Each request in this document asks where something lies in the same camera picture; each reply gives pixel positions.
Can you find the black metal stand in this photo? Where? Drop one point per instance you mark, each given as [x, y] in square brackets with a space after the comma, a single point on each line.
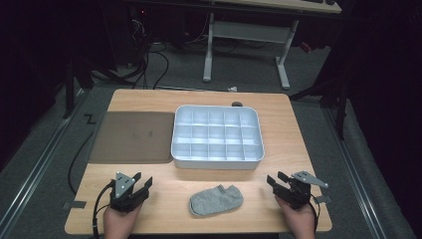
[70, 89]
[335, 99]

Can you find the grey ankle sock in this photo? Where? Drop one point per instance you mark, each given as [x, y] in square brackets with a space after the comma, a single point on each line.
[215, 200]

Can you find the small white scrap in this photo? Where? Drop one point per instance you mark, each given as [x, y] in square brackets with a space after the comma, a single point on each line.
[232, 89]

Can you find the person's left hand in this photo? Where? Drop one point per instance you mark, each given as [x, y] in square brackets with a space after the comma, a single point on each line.
[119, 223]

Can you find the grey tape strip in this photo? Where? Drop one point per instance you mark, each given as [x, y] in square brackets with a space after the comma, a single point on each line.
[324, 199]
[75, 204]

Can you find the metal floor rail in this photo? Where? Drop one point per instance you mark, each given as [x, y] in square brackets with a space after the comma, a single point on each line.
[36, 169]
[354, 172]

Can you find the brown flat lid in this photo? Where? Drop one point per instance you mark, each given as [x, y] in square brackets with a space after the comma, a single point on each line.
[132, 137]

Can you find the white-framed desk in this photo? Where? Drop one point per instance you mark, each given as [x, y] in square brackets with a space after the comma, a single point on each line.
[252, 32]

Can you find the person's right hand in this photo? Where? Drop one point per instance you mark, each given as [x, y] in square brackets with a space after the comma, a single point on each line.
[298, 221]

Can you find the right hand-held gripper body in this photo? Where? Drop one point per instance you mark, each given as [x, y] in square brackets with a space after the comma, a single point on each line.
[295, 192]

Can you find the white compartment organizer box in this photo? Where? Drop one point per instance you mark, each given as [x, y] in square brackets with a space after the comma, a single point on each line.
[217, 136]

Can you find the small dark round object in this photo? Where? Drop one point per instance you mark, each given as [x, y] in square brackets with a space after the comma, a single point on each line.
[237, 104]

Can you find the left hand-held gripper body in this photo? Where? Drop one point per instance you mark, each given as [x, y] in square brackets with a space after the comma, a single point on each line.
[123, 195]

